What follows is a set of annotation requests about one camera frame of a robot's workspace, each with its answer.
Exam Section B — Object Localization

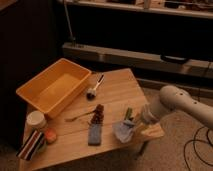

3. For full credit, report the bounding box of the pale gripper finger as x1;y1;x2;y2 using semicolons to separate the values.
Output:
133;123;148;134

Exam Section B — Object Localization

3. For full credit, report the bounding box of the blue-grey towel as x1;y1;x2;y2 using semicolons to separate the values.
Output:
112;120;135;143

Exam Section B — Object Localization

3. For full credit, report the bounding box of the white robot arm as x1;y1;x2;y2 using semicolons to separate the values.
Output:
134;85;213;130

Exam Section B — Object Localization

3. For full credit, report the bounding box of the green pepper toy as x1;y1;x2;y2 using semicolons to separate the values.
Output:
124;108;133;121

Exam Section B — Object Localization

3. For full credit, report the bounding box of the wooden table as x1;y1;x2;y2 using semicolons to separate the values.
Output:
19;69;164;171

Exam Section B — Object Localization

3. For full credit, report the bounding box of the brown and blue scrub brush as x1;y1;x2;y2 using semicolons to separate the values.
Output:
88;104;104;146

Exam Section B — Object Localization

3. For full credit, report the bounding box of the orange ball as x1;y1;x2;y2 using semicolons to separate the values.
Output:
44;129;57;144

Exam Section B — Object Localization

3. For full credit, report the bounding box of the yellow plastic bin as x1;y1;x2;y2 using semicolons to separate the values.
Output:
16;58;91;119

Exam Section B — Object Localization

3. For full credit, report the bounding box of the metal pole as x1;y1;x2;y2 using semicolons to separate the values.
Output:
63;0;76;45

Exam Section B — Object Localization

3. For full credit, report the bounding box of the white round container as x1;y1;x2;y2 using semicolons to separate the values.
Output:
26;110;47;130

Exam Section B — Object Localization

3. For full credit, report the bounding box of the striped cloth block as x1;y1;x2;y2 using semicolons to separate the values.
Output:
16;130;45;161

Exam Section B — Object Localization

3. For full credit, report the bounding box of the black handle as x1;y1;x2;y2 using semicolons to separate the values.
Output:
160;55;189;65

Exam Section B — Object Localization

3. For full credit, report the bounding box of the metal shelf rail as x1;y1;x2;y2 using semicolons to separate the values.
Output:
62;42;213;79

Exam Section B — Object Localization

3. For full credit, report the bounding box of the black cable on floor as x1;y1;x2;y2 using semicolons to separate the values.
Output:
183;124;213;168

